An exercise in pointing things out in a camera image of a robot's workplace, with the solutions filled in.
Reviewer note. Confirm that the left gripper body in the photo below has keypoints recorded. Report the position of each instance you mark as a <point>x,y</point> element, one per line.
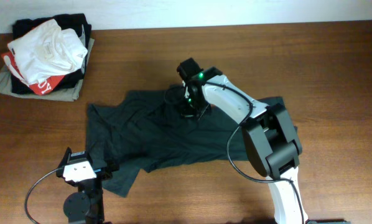
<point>102,173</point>

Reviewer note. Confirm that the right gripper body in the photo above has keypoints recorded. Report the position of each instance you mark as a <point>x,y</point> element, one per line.
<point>192,107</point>

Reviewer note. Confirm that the dark teal t-shirt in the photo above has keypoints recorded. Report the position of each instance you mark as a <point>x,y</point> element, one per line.
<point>144,132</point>

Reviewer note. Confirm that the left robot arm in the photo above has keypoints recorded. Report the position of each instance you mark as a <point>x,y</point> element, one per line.
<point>85,206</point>

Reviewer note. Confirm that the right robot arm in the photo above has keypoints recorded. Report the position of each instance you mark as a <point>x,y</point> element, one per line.
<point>270,138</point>

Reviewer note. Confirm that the red and white folded shirt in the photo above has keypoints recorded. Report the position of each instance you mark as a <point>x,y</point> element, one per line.
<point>46,86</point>

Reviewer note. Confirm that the grey folded shirt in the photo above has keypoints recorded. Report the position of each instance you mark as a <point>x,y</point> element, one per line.
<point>69,94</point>

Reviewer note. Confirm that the black folded shirt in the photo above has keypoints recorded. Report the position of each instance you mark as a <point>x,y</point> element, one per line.
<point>77,22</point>

